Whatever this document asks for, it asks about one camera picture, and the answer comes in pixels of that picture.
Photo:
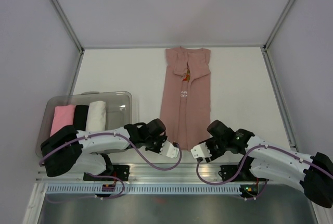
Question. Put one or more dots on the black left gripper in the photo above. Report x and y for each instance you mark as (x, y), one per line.
(162, 139)

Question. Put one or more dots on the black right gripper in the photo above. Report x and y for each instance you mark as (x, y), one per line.
(214, 155)

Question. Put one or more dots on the dusty pink t-shirt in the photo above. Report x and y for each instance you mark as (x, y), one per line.
(186, 101)

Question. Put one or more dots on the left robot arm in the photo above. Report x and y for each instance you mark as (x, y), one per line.
(83, 151)

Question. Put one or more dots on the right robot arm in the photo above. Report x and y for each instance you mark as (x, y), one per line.
(309, 174)

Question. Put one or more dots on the grey plastic bin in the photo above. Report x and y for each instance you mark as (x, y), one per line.
(118, 111)

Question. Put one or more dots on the white rolled t-shirt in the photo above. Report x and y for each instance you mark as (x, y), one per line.
(96, 117)

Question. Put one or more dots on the black rolled t-shirt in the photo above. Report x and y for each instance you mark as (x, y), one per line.
(80, 117)

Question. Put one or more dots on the pink rolled t-shirt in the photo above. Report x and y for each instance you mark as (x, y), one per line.
(63, 116)

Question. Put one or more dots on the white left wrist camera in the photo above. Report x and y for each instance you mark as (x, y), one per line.
(169, 150)

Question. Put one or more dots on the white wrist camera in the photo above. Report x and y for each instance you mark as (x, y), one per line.
(201, 151)
(169, 150)

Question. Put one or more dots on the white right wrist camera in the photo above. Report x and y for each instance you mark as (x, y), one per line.
(201, 151)

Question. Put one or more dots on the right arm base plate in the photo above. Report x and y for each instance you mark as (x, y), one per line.
(228, 171)

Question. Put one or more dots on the aluminium front rail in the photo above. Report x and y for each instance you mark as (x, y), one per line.
(183, 172)

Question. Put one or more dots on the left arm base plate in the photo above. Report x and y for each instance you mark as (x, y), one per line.
(120, 171)

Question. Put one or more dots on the white slotted cable duct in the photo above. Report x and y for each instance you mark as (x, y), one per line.
(192, 189)

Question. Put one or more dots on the left aluminium frame post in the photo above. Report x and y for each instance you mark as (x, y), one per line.
(67, 25)

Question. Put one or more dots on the aluminium frame post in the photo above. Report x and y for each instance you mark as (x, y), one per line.
(67, 25)
(282, 17)

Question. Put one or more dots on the right aluminium frame post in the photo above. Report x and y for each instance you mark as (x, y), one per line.
(282, 17)

